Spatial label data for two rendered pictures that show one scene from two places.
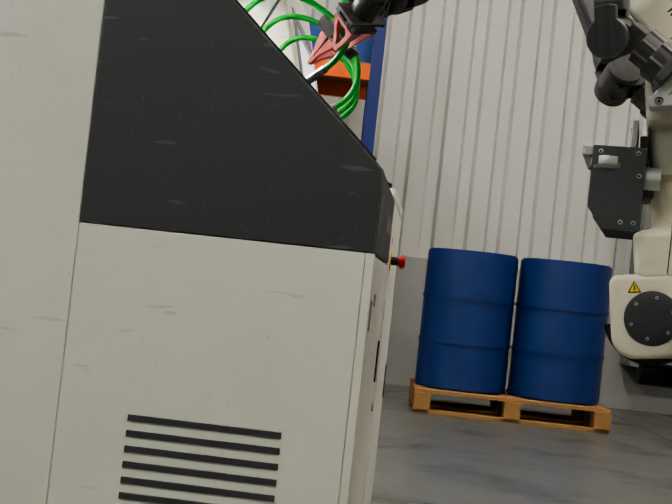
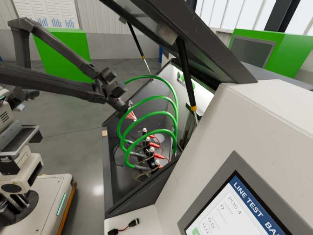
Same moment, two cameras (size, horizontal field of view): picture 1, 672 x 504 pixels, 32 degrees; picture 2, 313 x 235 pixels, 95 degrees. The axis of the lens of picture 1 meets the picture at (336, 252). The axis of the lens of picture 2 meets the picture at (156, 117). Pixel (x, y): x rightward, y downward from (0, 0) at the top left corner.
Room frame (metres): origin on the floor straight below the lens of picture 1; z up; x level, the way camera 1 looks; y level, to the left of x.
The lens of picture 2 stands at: (3.19, -0.07, 1.68)
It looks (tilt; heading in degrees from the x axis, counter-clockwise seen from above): 35 degrees down; 154
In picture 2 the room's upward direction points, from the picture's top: 5 degrees clockwise
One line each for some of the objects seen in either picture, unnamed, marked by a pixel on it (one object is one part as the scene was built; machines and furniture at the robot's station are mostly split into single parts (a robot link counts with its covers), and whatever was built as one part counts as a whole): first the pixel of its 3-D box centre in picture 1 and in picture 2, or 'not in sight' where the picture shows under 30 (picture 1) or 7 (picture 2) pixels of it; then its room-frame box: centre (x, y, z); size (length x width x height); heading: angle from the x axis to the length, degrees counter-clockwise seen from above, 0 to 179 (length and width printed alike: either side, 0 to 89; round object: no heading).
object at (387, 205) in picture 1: (376, 222); (107, 165); (2.55, -0.08, 0.87); 0.62 x 0.04 x 0.16; 175
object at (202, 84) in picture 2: not in sight; (194, 77); (2.59, 0.42, 1.43); 0.54 x 0.03 x 0.02; 175
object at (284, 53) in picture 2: not in sight; (252, 75); (1.23, 3.05, 0.81); 1.05 x 0.81 x 1.62; 174
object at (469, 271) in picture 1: (511, 336); not in sight; (7.47, -1.18, 0.51); 1.20 x 0.85 x 1.02; 88
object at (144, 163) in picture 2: not in sight; (148, 169); (2.69, 0.15, 0.91); 0.34 x 0.10 x 0.15; 175
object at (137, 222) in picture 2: not in sight; (124, 227); (2.96, -0.06, 0.99); 0.12 x 0.02 x 0.02; 92
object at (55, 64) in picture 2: not in sight; (67, 60); (-1.09, -0.59, 0.65); 0.95 x 0.86 x 1.30; 98
